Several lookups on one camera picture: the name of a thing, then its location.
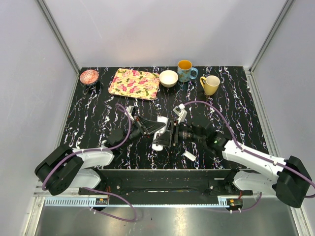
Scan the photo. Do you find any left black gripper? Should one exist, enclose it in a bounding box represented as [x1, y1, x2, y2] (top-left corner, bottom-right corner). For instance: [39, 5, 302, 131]
[120, 115, 166, 150]

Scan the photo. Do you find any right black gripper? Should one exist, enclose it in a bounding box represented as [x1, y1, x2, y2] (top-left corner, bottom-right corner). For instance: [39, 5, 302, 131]
[154, 120, 205, 147]

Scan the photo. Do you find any white remote control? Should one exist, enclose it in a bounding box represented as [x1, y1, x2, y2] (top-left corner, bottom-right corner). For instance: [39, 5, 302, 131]
[152, 116, 168, 151]

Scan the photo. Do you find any white battery compartment cover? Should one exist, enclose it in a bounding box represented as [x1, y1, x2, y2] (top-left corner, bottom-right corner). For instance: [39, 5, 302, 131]
[184, 151, 196, 161]

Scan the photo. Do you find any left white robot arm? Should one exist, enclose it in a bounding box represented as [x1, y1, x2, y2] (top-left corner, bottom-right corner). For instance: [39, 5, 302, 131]
[34, 116, 168, 196]

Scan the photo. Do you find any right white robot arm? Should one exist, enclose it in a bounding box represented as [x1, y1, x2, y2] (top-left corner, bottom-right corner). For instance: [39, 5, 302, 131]
[153, 121, 312, 208]

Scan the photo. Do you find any floral rectangular tray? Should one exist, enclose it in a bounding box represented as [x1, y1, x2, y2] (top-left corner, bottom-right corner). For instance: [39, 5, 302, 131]
[108, 68, 159, 100]

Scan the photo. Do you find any cream ceramic bowl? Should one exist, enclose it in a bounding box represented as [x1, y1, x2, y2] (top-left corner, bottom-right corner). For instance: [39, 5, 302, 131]
[159, 70, 178, 88]

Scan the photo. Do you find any blue butterfly mug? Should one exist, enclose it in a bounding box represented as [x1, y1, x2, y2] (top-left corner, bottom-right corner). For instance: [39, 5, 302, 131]
[177, 59, 198, 83]

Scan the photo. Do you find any yellow mug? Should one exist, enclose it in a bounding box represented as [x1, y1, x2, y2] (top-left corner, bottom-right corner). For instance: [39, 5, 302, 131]
[199, 75, 220, 96]

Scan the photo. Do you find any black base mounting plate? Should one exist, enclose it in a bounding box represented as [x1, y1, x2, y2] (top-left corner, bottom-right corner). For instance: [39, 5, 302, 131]
[78, 169, 254, 206]

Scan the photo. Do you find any red patterned small bowl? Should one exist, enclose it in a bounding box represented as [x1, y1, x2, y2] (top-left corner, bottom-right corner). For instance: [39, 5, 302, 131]
[79, 69, 99, 86]

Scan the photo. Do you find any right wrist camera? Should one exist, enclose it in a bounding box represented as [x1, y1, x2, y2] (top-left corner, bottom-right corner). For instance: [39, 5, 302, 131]
[173, 104, 187, 123]

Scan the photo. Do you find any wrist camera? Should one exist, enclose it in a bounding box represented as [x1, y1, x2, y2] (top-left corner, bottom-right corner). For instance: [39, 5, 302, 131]
[173, 104, 187, 123]
[126, 105, 135, 122]

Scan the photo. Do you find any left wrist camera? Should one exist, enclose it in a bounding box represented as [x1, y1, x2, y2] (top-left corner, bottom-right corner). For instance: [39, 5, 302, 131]
[126, 105, 135, 122]

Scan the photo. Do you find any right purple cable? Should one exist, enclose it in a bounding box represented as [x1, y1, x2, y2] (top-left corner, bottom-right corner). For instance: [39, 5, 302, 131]
[183, 100, 315, 213]

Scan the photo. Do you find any left aluminium frame post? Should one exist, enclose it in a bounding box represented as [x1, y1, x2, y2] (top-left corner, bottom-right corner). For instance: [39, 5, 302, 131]
[35, 0, 82, 74]

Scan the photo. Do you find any aluminium frame post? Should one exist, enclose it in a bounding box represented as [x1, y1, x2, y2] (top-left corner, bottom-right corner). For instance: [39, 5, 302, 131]
[248, 0, 297, 74]
[35, 0, 82, 74]

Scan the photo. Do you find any right aluminium frame post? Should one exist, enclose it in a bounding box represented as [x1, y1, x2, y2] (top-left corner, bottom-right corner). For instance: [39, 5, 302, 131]
[248, 0, 297, 74]

